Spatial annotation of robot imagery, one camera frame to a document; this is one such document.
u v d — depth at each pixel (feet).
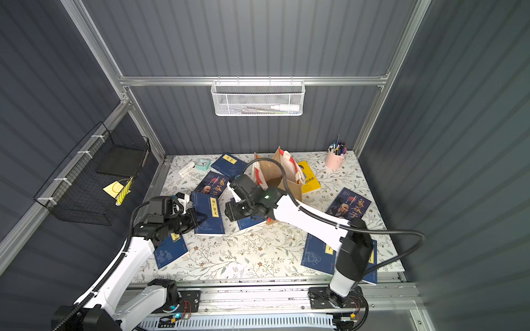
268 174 3.09
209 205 2.79
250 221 3.07
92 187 2.36
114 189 2.42
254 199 1.84
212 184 3.47
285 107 2.92
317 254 2.75
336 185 3.54
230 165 3.82
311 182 3.52
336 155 3.51
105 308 1.32
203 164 3.77
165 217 2.09
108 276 1.45
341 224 1.45
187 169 3.65
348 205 3.24
